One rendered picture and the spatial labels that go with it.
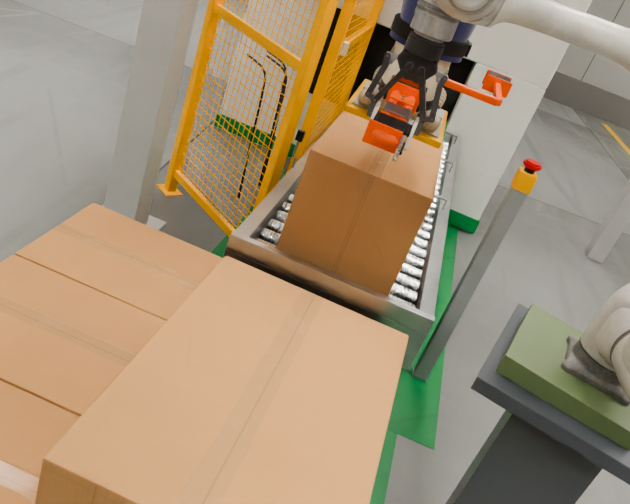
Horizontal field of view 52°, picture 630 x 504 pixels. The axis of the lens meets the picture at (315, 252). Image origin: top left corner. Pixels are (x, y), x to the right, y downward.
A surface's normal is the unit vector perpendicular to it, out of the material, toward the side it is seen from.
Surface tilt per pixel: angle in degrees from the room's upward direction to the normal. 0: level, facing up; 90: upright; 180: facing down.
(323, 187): 90
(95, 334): 0
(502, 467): 90
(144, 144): 90
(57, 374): 0
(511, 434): 90
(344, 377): 0
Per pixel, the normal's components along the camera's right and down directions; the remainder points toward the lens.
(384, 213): -0.23, 0.41
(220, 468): 0.32, -0.83
